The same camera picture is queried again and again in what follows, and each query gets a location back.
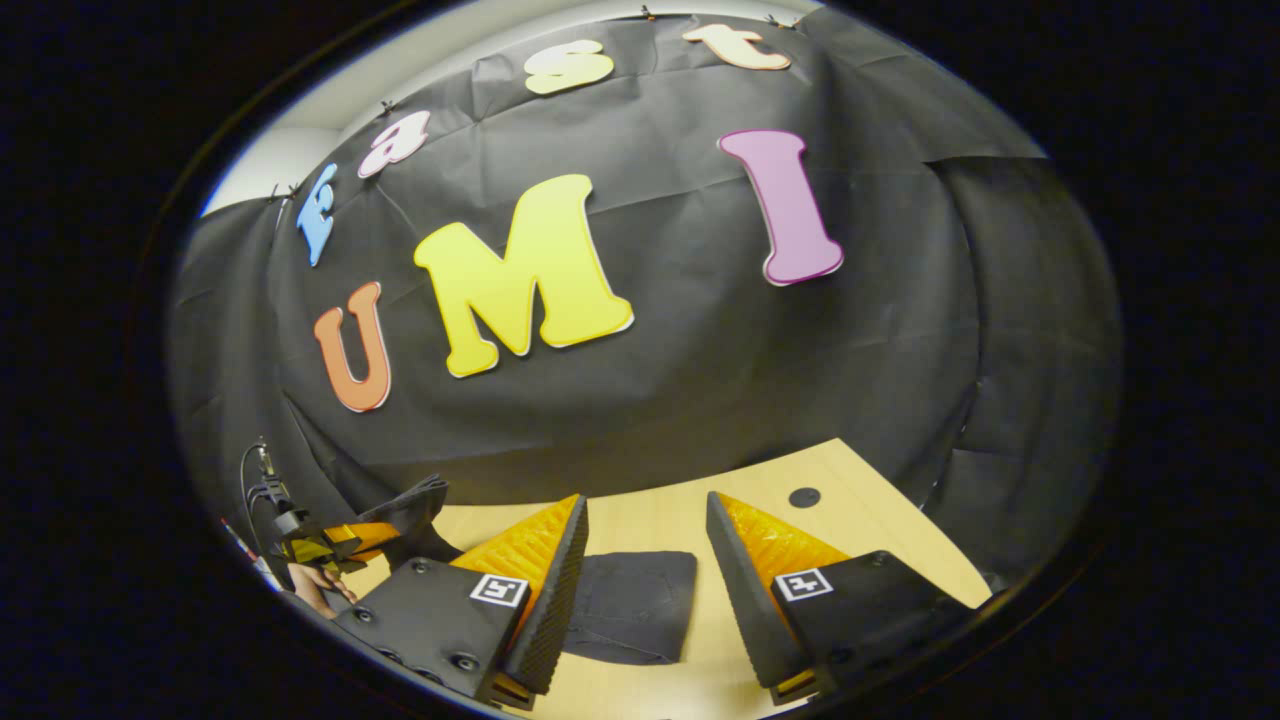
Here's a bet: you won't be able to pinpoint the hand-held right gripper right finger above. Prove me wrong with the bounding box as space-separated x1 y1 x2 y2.
705 490 976 707

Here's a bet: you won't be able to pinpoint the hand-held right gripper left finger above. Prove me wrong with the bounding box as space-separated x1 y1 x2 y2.
335 493 591 712

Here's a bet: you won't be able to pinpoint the black jeans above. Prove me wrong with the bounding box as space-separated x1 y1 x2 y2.
355 474 699 666

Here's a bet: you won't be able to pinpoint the black backdrop cloth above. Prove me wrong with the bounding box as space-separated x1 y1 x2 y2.
165 10 1126 601

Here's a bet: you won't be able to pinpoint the row of black cloth clips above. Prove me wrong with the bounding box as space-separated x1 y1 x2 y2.
268 5 786 199

